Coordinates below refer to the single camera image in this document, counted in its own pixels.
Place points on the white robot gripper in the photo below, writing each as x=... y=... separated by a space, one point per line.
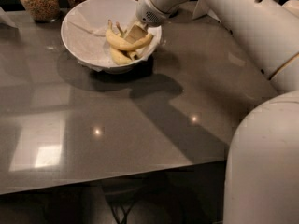
x=148 y=12

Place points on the yellow banana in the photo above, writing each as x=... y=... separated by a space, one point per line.
x=118 y=57
x=120 y=43

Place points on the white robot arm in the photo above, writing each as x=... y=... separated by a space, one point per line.
x=262 y=171

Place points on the small middle banana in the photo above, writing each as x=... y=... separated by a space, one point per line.
x=133 y=55

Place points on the white ceramic bowl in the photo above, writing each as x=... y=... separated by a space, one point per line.
x=83 y=33

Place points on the white paper bowl liner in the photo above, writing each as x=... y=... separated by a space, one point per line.
x=104 y=45

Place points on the white folded paper stand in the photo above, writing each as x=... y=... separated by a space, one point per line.
x=202 y=9

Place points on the left glass cereal jar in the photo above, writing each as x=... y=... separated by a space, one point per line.
x=42 y=10

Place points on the white paper corner left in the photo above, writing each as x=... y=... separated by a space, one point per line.
x=5 y=19

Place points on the metal stool under table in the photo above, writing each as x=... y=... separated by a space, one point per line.
x=123 y=193

